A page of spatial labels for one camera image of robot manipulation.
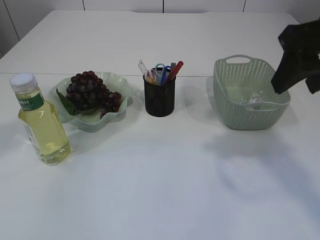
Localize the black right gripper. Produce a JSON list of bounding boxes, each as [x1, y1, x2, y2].
[[271, 18, 320, 95]]

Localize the clear plastic sheet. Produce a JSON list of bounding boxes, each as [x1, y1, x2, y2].
[[237, 91, 264, 105]]

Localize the red marker pen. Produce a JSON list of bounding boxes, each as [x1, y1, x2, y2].
[[167, 61, 184, 81]]

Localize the silver glitter pen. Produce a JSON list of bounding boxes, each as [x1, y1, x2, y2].
[[167, 62, 177, 76]]

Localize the blue handled scissors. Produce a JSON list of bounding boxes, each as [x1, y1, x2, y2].
[[154, 63, 171, 85]]

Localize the pink handled scissors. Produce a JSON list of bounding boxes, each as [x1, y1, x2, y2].
[[146, 68, 162, 86]]

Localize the clear plastic ruler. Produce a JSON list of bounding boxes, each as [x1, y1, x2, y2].
[[138, 59, 148, 75]]

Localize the red artificial grape bunch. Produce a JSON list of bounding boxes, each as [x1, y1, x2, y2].
[[56, 70, 122, 118]]

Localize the yellow liquid plastic bottle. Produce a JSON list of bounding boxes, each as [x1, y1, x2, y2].
[[10, 72, 72, 166]]

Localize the gold glitter pen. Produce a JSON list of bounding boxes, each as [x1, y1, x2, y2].
[[144, 76, 157, 85]]

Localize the green woven plastic basket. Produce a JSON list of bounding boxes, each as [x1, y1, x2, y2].
[[213, 55, 291, 131]]

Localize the black mesh pen holder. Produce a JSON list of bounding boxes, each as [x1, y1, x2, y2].
[[143, 76, 176, 117]]

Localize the green wavy plastic plate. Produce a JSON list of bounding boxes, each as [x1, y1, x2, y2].
[[48, 71, 134, 132]]

